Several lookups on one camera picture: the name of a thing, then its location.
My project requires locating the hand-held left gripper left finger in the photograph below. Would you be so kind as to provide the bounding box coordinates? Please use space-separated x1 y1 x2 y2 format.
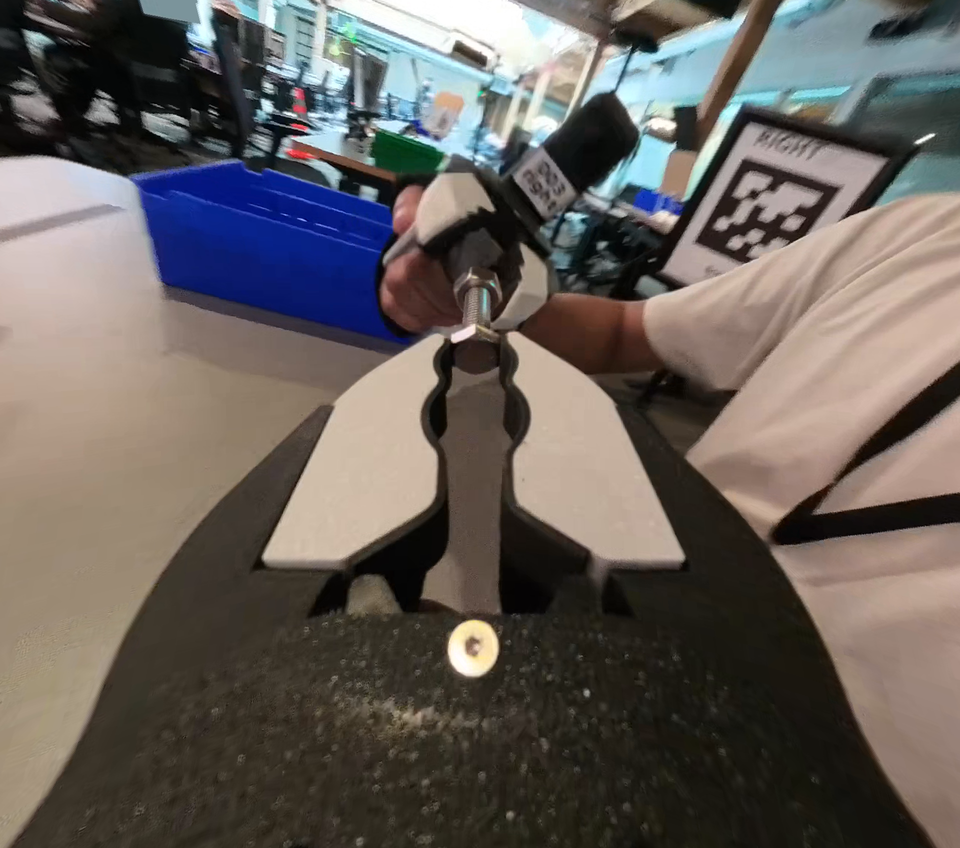
260 330 451 573

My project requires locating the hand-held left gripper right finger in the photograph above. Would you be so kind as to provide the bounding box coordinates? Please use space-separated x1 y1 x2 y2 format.
501 332 689 573

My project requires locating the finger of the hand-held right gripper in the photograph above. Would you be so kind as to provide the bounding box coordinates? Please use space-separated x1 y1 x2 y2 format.
489 239 561 333
414 171 498 258

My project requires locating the steel hex bolt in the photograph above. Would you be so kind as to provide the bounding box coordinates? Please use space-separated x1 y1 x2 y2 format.
452 266 502 333

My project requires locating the steel hex nut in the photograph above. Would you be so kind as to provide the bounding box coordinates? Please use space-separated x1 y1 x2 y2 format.
448 326 502 374

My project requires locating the blue plastic bin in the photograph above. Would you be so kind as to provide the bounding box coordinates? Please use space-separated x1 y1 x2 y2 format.
131 159 415 344

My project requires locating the person's right forearm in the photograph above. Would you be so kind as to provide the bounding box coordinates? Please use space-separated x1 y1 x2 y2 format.
528 293 663 378

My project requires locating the person's right hand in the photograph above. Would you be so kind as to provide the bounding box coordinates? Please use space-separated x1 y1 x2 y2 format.
377 182 471 337

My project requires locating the green plastic crate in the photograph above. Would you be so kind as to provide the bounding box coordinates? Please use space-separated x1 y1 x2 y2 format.
371 129 445 179

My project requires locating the black boom stand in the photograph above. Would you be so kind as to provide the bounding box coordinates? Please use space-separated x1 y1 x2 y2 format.
598 29 663 108

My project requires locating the long wooden table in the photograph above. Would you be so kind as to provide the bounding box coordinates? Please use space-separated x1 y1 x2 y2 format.
288 128 400 187

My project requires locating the framed marker sign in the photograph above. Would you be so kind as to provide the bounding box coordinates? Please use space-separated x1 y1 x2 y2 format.
658 105 921 292

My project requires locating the person in white shirt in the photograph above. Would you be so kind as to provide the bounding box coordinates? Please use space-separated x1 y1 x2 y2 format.
643 195 960 848

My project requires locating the black office chair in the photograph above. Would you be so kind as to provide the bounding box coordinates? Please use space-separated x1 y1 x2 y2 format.
208 8 310 161

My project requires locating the black lanyard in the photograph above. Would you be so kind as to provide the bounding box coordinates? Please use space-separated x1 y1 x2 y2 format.
771 383 960 549

